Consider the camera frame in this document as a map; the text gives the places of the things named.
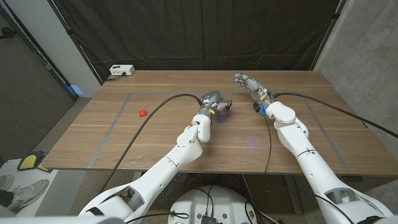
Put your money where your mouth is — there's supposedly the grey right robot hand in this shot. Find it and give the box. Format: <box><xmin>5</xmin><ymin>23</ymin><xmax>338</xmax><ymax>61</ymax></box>
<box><xmin>234</xmin><ymin>72</ymin><xmax>274</xmax><ymax>108</ymax></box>

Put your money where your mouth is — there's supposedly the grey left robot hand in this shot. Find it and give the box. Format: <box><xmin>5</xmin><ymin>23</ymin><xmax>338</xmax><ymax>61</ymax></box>
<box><xmin>198</xmin><ymin>90</ymin><xmax>233</xmax><ymax>118</ymax></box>

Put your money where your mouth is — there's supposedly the light wooden board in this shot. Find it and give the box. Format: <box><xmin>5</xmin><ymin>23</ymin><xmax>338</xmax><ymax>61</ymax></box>
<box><xmin>87</xmin><ymin>91</ymin><xmax>353</xmax><ymax>175</ymax></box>

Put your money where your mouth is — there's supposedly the black backdrop curtain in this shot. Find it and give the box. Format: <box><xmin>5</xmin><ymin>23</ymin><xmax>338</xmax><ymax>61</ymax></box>
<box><xmin>49</xmin><ymin>0</ymin><xmax>346</xmax><ymax>82</ymax></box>

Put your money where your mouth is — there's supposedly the white power outlet box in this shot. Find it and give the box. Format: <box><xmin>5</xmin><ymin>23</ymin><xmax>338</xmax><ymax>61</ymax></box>
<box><xmin>109</xmin><ymin>64</ymin><xmax>136</xmax><ymax>77</ymax></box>

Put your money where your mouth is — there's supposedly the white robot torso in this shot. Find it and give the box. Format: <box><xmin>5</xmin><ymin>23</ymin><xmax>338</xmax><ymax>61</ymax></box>
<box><xmin>167</xmin><ymin>185</ymin><xmax>258</xmax><ymax>224</ymax></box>

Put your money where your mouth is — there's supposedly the grey metal table leg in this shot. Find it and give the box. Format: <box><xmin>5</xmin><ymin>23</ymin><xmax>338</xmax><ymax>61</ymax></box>
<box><xmin>283</xmin><ymin>174</ymin><xmax>303</xmax><ymax>215</ymax></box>

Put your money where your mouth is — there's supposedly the yellow and black handheld device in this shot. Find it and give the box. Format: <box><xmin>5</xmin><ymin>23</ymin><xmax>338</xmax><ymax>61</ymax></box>
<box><xmin>17</xmin><ymin>151</ymin><xmax>52</xmax><ymax>173</ymax></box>

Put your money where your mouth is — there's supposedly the grey sneaker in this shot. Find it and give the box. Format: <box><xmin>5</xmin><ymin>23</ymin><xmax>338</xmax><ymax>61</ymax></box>
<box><xmin>6</xmin><ymin>179</ymin><xmax>50</xmax><ymax>210</ymax></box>

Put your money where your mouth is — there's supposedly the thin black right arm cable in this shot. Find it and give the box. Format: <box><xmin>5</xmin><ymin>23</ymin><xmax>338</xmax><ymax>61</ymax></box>
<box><xmin>264</xmin><ymin>114</ymin><xmax>272</xmax><ymax>174</ymax></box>

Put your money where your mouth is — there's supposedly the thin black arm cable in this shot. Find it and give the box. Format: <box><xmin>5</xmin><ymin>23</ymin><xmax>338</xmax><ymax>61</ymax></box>
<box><xmin>124</xmin><ymin>189</ymin><xmax>190</xmax><ymax>224</ymax></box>
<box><xmin>264</xmin><ymin>114</ymin><xmax>272</xmax><ymax>174</ymax></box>

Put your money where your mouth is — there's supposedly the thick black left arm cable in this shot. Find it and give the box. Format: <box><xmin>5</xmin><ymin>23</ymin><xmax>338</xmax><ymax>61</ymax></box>
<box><xmin>99</xmin><ymin>93</ymin><xmax>205</xmax><ymax>194</ymax></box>

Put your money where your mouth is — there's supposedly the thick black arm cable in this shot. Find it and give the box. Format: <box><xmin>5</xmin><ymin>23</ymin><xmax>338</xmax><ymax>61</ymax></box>
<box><xmin>273</xmin><ymin>91</ymin><xmax>398</xmax><ymax>139</ymax></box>
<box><xmin>99</xmin><ymin>93</ymin><xmax>205</xmax><ymax>194</ymax></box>

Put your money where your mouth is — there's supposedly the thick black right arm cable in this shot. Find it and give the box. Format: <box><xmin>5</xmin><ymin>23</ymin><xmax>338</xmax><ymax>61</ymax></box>
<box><xmin>273</xmin><ymin>91</ymin><xmax>398</xmax><ymax>139</ymax></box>

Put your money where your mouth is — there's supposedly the black backdrop frame pole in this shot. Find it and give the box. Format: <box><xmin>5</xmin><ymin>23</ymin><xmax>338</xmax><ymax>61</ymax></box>
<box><xmin>48</xmin><ymin>0</ymin><xmax>103</xmax><ymax>85</ymax></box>
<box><xmin>310</xmin><ymin>0</ymin><xmax>346</xmax><ymax>71</ymax></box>

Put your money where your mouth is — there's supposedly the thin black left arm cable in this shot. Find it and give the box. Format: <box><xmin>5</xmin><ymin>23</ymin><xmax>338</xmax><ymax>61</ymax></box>
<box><xmin>124</xmin><ymin>189</ymin><xmax>190</xmax><ymax>224</ymax></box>

